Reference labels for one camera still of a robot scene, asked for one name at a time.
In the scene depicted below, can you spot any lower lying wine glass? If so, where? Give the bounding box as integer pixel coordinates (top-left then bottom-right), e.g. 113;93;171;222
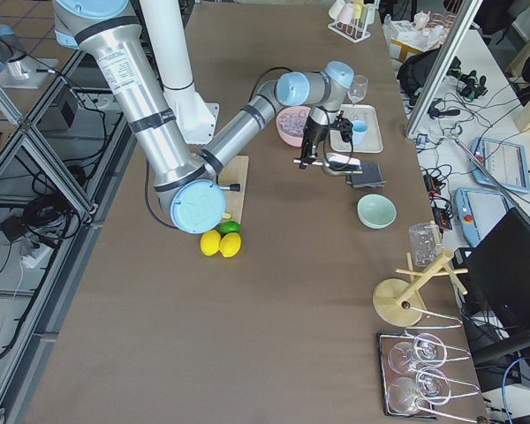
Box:
386;367;481;414

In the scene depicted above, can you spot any lower blue teach pendant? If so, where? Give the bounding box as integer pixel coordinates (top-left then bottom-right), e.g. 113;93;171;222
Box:
453;188;512;247

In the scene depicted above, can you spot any white cup rack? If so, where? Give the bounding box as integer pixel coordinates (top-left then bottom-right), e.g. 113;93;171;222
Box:
328;0;380;43

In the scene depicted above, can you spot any blue cup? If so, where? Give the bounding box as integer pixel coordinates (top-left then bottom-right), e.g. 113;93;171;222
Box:
352;120;368;146

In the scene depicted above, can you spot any green lime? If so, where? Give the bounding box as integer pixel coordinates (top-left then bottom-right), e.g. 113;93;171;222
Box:
219;221;240;235

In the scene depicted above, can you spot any pile of clear ice cubes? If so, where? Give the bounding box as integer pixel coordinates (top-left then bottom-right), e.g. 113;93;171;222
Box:
276;106;310;137

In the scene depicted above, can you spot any black monitor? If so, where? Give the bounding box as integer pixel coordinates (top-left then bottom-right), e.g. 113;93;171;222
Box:
464;208;530;366

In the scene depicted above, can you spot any glass mug on tree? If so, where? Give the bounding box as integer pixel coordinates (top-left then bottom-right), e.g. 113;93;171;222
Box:
409;222;443;267

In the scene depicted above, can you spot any white column with base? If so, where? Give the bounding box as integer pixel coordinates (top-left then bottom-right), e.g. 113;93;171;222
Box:
140;0;219;145

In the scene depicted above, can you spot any standing wine glass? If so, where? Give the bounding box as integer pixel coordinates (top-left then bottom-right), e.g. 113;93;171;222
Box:
347;75;368;105

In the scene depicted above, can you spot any green bowl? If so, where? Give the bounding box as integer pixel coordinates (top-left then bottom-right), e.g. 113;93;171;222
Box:
357;193;397;230

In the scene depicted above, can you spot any pink bowl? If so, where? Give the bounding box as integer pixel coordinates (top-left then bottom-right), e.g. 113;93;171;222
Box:
276;106;310;148

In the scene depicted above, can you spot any pink cup on rack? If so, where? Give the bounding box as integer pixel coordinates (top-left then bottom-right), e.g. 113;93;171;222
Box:
333;4;355;25

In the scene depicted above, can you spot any wooden cutting board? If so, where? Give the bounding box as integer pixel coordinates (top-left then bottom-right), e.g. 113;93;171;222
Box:
217;155;249;223

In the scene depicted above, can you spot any right yellow lemon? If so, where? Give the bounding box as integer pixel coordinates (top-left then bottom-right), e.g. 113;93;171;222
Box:
219;232;242;258

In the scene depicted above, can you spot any cream serving tray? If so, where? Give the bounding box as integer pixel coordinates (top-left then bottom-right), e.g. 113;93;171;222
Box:
330;104;383;154

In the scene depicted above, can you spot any aluminium frame post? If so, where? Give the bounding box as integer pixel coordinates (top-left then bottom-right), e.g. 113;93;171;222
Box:
405;0;482;139

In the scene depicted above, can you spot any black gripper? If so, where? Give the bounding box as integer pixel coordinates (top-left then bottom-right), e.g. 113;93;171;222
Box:
293;107;352;170

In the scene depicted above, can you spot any yellow lemon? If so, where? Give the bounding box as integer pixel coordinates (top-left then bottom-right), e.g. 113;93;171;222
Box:
219;232;242;258
200;230;222;256

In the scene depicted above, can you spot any upper blue teach pendant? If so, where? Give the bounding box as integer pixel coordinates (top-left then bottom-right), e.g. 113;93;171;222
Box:
471;138;530;193

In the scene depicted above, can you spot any blue teach pendant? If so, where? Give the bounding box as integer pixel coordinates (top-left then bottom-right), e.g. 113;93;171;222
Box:
471;138;530;193
453;188;512;247

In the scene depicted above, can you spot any lying wine glass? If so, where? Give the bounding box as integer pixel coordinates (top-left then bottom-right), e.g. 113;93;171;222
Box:
387;333;471;376
386;367;481;414

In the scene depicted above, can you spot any black backpack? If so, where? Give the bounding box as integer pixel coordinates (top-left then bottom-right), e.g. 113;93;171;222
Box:
397;48;441;108

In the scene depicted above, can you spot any upper lying wine glass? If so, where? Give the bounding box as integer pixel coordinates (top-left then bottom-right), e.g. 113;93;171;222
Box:
387;333;471;376

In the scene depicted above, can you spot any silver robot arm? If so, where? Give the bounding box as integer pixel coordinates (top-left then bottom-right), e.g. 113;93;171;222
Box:
53;1;354;234

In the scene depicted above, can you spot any metal ice scoop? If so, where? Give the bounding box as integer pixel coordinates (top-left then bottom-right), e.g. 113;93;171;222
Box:
312;152;362;176

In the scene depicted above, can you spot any dark grey folded cloth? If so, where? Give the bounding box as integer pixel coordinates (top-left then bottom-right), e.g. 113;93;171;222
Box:
345;162;385;189

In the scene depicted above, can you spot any wooden mug tree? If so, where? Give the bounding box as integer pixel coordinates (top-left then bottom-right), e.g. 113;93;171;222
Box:
372;248;467;328

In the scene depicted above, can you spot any black tray with glasses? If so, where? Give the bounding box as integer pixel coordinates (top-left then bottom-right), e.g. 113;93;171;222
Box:
376;332;437;422

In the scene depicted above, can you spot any left yellow lemon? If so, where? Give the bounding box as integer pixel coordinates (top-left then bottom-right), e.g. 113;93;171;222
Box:
200;230;222;256

